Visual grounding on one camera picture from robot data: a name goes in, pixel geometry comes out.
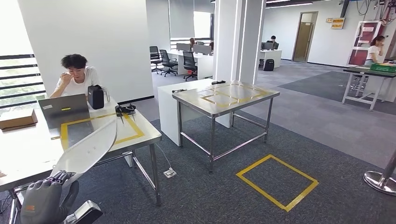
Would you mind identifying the chrome stanchion post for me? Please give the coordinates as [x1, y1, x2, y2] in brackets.
[363, 148, 396, 196]

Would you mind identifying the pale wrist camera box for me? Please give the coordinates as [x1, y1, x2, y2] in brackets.
[63, 200, 104, 224]

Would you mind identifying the white office desk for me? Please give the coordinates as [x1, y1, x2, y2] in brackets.
[167, 49, 215, 80]
[259, 49, 283, 69]

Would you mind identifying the stainless steel table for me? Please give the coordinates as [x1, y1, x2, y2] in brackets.
[171, 80, 281, 174]

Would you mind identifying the brown door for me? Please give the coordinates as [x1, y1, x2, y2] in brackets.
[292, 11, 319, 63]

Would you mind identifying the red white banner stand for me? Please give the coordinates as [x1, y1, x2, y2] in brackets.
[347, 20, 385, 67]

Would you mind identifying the yellow wall sign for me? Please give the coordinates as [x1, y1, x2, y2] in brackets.
[331, 17, 346, 30]

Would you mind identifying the black top table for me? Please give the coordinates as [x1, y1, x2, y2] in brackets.
[341, 65, 396, 112]

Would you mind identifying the black backpack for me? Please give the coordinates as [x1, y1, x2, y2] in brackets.
[263, 58, 276, 72]

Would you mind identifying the large yellow tape rectangle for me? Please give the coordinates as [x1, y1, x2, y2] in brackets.
[59, 112, 145, 153]

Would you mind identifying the green plastic crate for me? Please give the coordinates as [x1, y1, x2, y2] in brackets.
[370, 63, 396, 74]

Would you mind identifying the black office chair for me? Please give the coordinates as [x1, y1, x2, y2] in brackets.
[182, 51, 198, 82]
[159, 49, 179, 77]
[149, 46, 163, 74]

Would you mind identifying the stainless steel workbench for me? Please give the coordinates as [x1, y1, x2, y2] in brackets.
[0, 98, 163, 224]

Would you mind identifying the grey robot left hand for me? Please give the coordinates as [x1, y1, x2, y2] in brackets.
[20, 170, 79, 224]

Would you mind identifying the brown cardboard box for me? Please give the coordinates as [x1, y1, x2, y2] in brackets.
[0, 109, 38, 133]

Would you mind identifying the black upright case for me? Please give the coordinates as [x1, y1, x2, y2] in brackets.
[87, 84, 105, 110]

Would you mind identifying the grey laptop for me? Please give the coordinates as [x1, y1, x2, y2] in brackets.
[38, 93, 91, 123]

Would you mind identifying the long white curved panel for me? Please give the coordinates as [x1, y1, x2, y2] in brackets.
[51, 117, 118, 186]

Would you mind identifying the white cabinet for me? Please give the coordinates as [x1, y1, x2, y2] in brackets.
[157, 78, 233, 147]

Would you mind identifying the black router with antennas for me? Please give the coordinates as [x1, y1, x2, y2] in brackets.
[115, 103, 137, 125]

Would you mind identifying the black window railing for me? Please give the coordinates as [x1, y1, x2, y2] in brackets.
[0, 54, 48, 109]

